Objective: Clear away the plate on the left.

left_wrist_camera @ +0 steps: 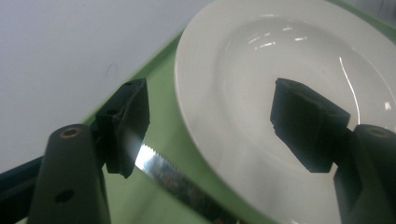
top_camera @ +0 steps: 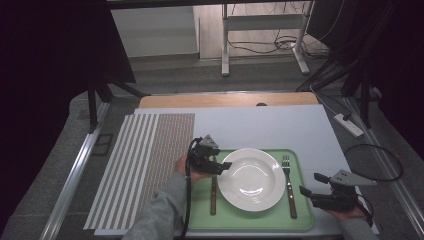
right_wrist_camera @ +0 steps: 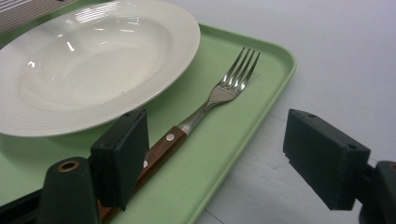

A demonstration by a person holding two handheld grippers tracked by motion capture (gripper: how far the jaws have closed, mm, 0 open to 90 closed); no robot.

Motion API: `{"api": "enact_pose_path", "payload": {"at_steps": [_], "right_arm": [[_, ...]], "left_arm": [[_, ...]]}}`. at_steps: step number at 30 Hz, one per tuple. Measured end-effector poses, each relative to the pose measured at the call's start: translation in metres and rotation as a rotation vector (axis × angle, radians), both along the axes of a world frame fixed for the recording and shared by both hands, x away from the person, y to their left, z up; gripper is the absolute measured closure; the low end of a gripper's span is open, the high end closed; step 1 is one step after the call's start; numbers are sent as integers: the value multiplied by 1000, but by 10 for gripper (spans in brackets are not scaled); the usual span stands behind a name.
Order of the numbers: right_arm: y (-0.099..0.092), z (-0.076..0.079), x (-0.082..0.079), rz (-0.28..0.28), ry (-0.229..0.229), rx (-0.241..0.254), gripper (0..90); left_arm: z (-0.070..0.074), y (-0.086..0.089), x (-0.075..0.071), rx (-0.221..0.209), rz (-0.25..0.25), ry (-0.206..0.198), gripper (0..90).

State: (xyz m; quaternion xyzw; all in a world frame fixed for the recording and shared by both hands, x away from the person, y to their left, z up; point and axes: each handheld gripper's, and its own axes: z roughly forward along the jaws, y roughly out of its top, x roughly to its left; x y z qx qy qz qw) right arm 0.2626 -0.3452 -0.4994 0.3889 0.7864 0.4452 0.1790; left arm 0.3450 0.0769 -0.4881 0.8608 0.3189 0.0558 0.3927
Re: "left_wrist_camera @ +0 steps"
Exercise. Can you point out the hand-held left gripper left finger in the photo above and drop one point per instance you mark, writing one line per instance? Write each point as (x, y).
(124, 130)

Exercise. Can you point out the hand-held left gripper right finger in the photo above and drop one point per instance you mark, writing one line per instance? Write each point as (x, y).
(308, 127)

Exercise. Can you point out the light green plastic tray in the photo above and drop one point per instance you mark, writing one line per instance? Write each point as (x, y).
(162, 102)

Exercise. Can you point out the white ceramic plate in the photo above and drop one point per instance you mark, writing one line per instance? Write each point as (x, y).
(249, 46)

